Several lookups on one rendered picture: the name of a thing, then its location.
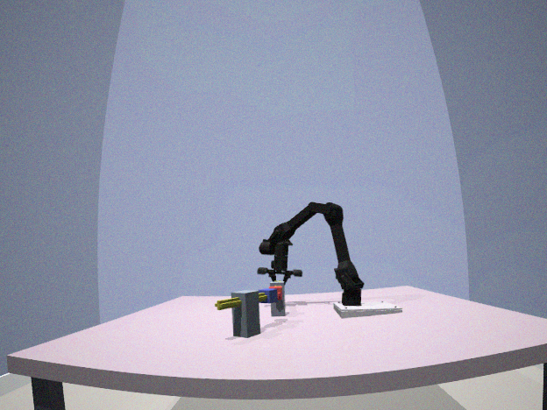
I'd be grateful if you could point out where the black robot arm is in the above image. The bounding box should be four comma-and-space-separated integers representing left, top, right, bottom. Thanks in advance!
259, 202, 365, 307

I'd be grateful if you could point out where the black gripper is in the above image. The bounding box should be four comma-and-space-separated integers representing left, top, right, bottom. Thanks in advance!
257, 255, 302, 285

